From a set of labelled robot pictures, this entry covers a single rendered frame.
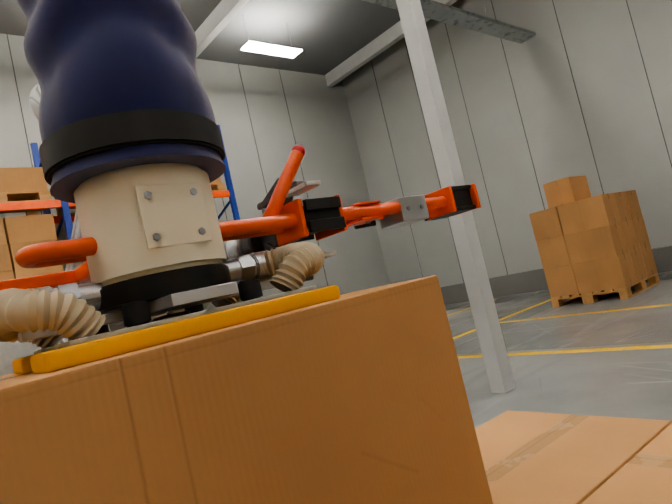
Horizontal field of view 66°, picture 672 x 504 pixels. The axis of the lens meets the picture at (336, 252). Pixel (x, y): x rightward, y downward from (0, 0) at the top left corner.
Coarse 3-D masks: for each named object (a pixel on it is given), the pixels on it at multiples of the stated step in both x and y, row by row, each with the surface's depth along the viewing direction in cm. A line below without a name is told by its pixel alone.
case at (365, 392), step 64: (256, 320) 57; (320, 320) 59; (384, 320) 65; (0, 384) 46; (64, 384) 43; (128, 384) 46; (192, 384) 49; (256, 384) 53; (320, 384) 58; (384, 384) 63; (448, 384) 70; (0, 448) 40; (64, 448) 42; (128, 448) 45; (192, 448) 48; (256, 448) 52; (320, 448) 56; (384, 448) 61; (448, 448) 67
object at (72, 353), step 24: (240, 288) 64; (312, 288) 66; (336, 288) 67; (144, 312) 56; (216, 312) 57; (240, 312) 58; (264, 312) 60; (96, 336) 50; (120, 336) 50; (144, 336) 52; (168, 336) 53; (48, 360) 46; (72, 360) 47; (96, 360) 49
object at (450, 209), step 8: (472, 184) 104; (432, 192) 103; (440, 192) 101; (448, 192) 100; (456, 192) 103; (464, 192) 104; (472, 192) 105; (448, 200) 100; (456, 200) 102; (464, 200) 104; (472, 200) 105; (440, 208) 102; (448, 208) 100; (456, 208) 100; (464, 208) 102; (472, 208) 104; (432, 216) 104; (440, 216) 104; (448, 216) 108
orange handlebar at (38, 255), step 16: (352, 208) 86; (368, 208) 88; (384, 208) 90; (400, 208) 93; (432, 208) 99; (224, 224) 72; (240, 224) 73; (256, 224) 75; (272, 224) 76; (288, 224) 78; (352, 224) 90; (64, 240) 60; (80, 240) 61; (224, 240) 76; (16, 256) 59; (32, 256) 58; (48, 256) 58; (64, 256) 60; (80, 256) 61; (64, 272) 84; (80, 272) 82; (0, 288) 79; (32, 288) 81
